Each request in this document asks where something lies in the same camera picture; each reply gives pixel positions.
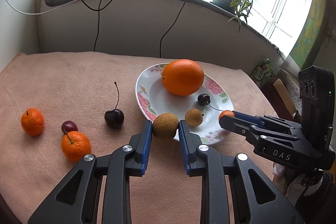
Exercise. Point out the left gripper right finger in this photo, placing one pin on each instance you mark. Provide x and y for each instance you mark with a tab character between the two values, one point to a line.
233	187

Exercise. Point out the dark cherry long stem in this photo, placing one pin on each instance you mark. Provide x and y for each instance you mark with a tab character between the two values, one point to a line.
115	118

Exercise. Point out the mandarin with stem centre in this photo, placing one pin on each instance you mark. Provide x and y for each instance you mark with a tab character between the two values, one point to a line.
75	145

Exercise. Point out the small brown longan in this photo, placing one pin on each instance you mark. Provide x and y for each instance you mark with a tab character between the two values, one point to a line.
194	117

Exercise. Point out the mandarin with stem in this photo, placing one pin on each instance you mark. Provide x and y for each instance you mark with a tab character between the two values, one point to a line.
33	122
75	145

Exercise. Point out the green snack bag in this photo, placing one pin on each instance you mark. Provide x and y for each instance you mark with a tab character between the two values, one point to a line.
263	74

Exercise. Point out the large round orange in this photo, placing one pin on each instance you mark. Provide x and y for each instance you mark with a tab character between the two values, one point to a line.
182	77

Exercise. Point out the cardboard box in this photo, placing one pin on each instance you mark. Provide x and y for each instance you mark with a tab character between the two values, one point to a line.
285	97

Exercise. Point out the small kumquat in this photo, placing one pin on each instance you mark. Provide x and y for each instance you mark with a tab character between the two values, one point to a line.
228	113

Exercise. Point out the right gloved hand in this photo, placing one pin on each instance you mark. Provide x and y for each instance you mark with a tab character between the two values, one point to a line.
295	184

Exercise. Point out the larger brown longan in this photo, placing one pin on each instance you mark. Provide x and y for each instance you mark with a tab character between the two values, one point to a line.
165	126

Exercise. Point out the floral white plate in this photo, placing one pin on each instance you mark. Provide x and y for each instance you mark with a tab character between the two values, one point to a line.
153	99

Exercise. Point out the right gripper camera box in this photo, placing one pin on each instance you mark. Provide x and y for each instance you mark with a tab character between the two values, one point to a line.
317	92

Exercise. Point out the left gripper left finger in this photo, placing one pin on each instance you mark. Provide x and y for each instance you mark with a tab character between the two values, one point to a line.
98	188

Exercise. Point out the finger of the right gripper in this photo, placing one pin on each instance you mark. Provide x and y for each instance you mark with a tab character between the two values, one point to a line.
227	123
245	121

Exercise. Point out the reddish stemless cherry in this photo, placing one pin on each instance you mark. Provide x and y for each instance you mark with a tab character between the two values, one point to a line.
69	126

